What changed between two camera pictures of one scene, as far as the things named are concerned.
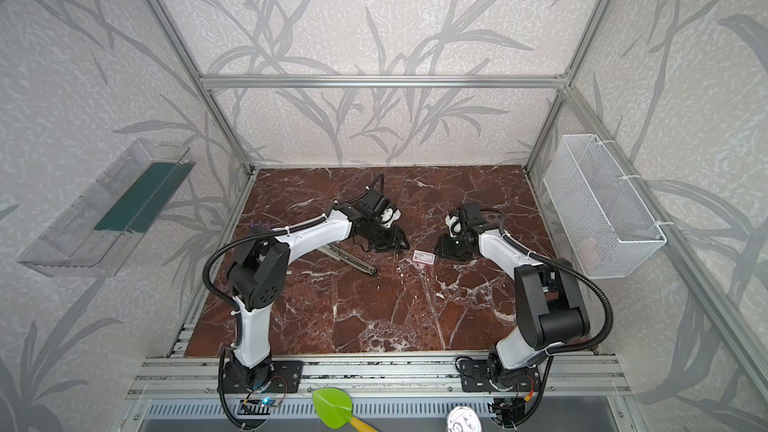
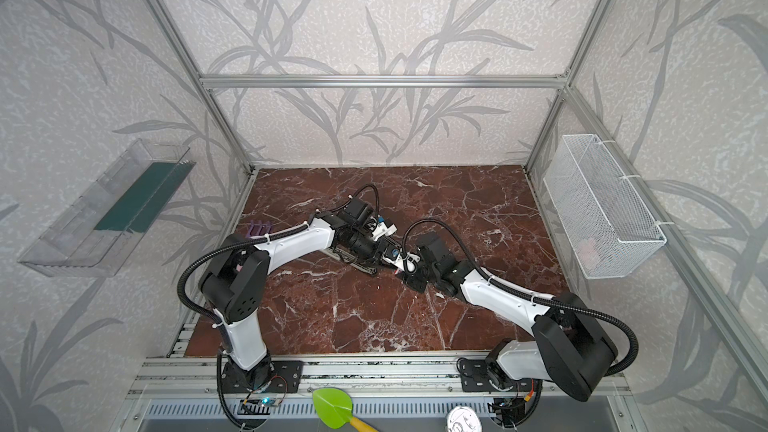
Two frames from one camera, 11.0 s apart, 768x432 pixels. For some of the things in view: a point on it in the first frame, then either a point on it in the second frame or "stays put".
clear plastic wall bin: x=106 y=225 stays put
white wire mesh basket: x=609 y=231 stays put
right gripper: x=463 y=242 → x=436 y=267
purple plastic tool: x=267 y=225 stays put
